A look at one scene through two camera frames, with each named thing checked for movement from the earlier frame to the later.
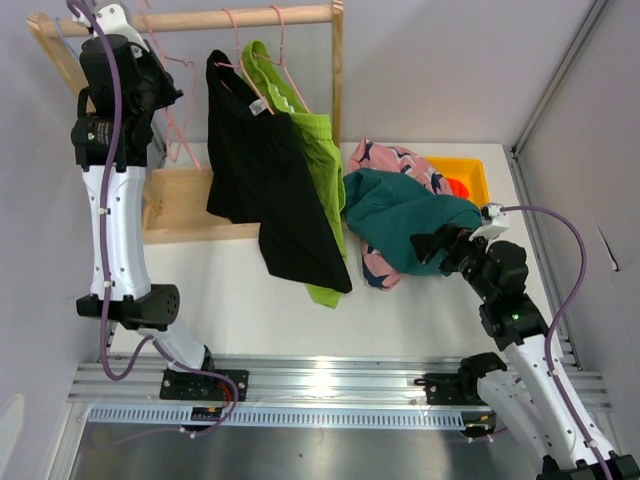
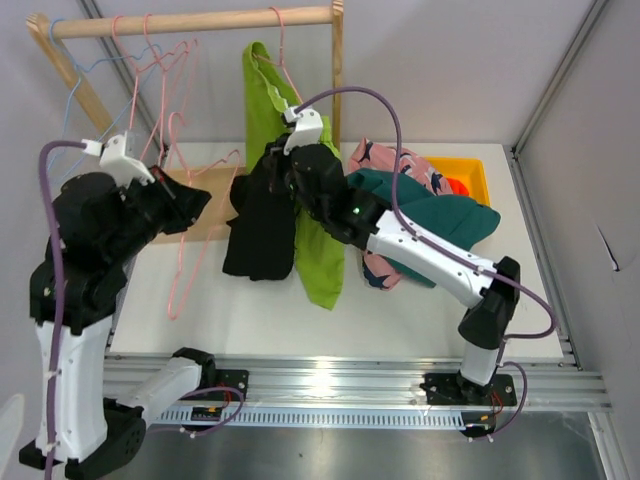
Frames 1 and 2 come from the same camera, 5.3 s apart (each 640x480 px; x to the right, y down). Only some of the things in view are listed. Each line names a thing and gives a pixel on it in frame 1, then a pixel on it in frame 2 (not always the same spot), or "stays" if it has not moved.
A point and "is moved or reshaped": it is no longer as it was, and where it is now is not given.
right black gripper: (426, 245) to (274, 167)
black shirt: (257, 172) is moved or reshaped
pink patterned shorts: (375, 155) stays
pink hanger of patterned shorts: (181, 128) is moved or reshaped
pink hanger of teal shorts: (166, 120) to (163, 70)
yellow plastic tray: (470, 170) stays
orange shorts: (458, 189) stays
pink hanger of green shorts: (281, 62) stays
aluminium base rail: (343, 393) stays
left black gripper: (168, 94) to (186, 203)
